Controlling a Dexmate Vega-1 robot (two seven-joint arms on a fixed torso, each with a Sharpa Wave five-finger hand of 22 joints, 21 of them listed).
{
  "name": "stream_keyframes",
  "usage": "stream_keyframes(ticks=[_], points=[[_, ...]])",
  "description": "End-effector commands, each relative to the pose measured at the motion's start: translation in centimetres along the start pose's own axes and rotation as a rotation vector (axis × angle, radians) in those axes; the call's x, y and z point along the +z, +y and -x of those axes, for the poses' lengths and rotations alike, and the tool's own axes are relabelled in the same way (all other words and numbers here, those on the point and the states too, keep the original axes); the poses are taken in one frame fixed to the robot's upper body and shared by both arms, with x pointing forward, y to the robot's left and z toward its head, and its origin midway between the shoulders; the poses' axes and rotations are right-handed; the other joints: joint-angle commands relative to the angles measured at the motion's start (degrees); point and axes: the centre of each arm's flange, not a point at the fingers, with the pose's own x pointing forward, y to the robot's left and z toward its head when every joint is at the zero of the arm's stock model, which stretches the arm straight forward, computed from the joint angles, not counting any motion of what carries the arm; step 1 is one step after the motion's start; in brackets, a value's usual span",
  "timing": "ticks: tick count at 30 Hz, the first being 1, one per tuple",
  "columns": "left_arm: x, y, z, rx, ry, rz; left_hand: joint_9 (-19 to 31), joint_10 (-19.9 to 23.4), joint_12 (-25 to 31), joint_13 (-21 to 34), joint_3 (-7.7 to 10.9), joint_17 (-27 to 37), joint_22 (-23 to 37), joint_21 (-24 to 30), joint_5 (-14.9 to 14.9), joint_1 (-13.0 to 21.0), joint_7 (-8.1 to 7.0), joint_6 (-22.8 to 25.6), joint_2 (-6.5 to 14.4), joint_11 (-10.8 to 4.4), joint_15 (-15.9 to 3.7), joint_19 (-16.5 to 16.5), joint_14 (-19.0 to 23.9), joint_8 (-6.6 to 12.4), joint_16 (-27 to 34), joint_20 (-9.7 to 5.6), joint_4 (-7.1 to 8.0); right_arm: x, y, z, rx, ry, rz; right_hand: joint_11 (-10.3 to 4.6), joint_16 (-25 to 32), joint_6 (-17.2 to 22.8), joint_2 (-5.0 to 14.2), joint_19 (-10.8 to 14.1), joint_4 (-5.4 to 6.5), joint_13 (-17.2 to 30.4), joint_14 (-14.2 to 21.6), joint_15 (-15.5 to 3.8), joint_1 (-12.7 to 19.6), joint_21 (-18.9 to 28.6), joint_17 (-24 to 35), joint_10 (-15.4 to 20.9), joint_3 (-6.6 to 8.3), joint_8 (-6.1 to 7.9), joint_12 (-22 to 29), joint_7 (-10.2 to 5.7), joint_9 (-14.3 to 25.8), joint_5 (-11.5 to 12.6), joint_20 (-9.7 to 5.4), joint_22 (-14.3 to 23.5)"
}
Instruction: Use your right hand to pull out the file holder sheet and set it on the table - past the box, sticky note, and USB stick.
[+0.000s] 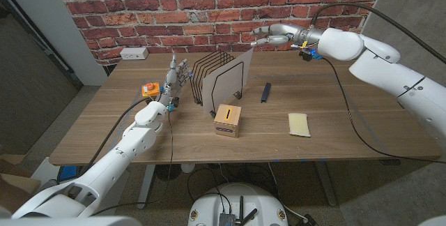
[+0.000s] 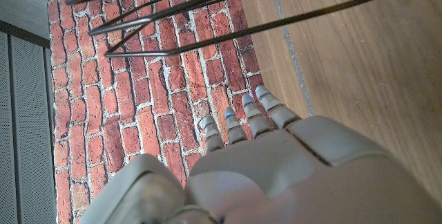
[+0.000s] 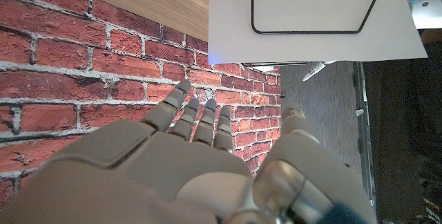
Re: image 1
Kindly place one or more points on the small wooden box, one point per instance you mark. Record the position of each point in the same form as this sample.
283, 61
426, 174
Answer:
226, 123

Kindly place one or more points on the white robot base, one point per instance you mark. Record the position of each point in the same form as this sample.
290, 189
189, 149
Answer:
209, 208

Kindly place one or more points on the white paper sheet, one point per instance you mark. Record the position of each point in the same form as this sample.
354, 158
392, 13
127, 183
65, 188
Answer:
226, 88

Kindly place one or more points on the white table leg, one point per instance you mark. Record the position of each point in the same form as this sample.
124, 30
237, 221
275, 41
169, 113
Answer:
146, 184

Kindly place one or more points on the grey table leg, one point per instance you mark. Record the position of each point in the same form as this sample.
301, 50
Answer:
325, 184

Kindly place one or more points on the orange emergency stop button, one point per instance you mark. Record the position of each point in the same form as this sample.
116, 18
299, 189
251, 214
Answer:
150, 90

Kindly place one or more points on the blue floor object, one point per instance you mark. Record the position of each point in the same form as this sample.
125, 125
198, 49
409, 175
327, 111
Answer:
68, 172

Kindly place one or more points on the yellow sticky note pad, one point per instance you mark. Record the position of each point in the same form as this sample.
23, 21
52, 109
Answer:
299, 125

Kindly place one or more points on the dark round floor fan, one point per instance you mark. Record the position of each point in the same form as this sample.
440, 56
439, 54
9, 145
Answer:
167, 172

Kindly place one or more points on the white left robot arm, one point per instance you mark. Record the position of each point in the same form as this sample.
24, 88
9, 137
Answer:
136, 142

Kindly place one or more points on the white floor box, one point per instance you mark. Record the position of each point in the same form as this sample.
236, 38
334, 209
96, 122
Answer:
47, 172

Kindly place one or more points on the black USB stick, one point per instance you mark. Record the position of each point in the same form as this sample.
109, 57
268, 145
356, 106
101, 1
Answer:
265, 92

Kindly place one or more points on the white power outlet box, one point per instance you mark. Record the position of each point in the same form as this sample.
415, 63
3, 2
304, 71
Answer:
134, 53

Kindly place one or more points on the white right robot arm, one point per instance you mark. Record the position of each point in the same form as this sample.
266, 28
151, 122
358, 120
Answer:
383, 69

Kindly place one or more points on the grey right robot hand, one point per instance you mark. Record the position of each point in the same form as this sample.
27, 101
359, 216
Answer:
296, 34

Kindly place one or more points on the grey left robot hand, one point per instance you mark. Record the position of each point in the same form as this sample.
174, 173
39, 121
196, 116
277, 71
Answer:
171, 79

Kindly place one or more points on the brown cardboard floor box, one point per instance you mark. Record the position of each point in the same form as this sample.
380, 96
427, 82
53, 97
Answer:
14, 184

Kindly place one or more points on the black antenna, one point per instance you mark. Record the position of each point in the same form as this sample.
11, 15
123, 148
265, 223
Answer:
241, 206
250, 216

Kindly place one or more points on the printed brick wall backdrop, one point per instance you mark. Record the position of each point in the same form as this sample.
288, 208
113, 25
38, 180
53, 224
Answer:
209, 9

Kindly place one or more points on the grey electronics module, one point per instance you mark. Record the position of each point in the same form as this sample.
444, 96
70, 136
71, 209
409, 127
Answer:
227, 220

